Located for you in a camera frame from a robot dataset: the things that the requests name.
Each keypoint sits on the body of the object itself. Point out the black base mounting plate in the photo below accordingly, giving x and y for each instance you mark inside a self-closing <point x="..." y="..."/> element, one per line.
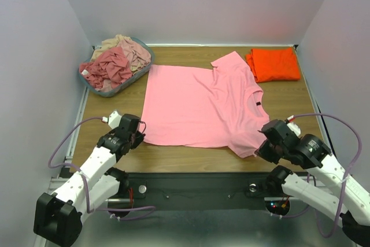
<point x="196" y="191"/>

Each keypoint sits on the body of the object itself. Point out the grey laundry basket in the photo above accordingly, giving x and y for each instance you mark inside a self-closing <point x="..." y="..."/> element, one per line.
<point x="134" y="78"/>

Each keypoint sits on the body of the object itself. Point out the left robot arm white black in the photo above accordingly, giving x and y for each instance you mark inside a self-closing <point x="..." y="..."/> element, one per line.
<point x="59" y="216"/>

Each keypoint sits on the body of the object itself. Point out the dark pink crumpled shirt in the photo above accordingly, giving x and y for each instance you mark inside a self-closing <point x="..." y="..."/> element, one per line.
<point x="108" y="71"/>

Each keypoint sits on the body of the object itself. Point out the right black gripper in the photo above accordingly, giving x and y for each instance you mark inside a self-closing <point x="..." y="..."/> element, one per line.
<point x="266" y="151"/>

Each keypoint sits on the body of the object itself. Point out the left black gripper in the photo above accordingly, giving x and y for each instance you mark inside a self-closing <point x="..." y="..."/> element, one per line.
<point x="139" y="139"/>

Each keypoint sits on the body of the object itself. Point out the beige crumpled shirt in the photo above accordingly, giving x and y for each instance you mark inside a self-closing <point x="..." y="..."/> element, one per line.
<point x="108" y="44"/>

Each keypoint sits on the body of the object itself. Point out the folded orange t shirt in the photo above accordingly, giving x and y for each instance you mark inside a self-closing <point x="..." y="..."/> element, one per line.
<point x="269" y="65"/>

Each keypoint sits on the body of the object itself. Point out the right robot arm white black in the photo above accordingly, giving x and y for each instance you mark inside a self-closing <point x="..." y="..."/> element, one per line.
<point x="344" y="201"/>

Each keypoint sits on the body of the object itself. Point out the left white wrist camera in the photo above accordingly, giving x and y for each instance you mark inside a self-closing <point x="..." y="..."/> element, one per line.
<point x="113" y="120"/>

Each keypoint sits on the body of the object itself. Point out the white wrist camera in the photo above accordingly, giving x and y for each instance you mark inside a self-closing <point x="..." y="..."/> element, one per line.
<point x="113" y="120"/>
<point x="293" y="126"/>

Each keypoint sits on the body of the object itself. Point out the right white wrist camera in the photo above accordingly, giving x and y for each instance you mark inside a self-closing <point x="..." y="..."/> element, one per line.
<point x="293" y="126"/>

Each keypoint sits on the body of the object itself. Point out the light pink t shirt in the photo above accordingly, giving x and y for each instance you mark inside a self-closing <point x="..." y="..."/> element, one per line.
<point x="205" y="108"/>

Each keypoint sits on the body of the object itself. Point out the pale pink crumpled shirt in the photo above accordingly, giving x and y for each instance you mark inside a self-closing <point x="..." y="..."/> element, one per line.
<point x="135" y="53"/>

